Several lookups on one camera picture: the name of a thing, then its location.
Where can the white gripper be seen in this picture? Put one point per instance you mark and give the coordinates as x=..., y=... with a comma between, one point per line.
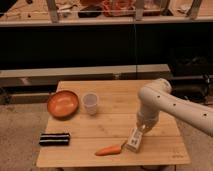
x=146, y=119

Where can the white labelled plastic bottle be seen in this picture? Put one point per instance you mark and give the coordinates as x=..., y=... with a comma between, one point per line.
x=134, y=140

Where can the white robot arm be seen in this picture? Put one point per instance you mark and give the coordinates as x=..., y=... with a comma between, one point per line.
x=155, y=97

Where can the orange carrot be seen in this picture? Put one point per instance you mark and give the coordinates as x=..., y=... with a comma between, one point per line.
x=110, y=150

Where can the clear plastic cup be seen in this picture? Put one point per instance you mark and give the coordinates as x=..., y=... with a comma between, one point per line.
x=90, y=103

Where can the orange bowl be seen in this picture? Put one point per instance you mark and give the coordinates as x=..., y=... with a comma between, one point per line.
x=62, y=104

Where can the black white striped cloth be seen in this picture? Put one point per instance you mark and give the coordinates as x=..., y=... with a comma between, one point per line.
x=54, y=139

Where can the red item on shelf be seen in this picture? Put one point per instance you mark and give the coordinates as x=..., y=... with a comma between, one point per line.
x=118, y=8

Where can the black item on shelf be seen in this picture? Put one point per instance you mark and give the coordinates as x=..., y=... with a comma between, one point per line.
x=91, y=11

